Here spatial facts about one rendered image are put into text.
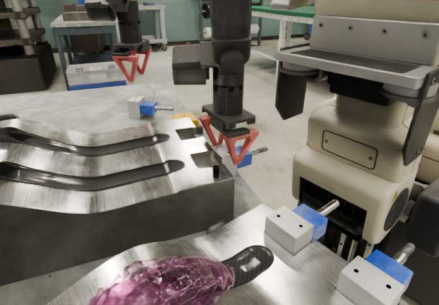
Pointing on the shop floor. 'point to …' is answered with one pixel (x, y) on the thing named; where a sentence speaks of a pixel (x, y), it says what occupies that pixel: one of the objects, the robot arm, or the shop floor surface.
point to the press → (23, 42)
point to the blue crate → (97, 85)
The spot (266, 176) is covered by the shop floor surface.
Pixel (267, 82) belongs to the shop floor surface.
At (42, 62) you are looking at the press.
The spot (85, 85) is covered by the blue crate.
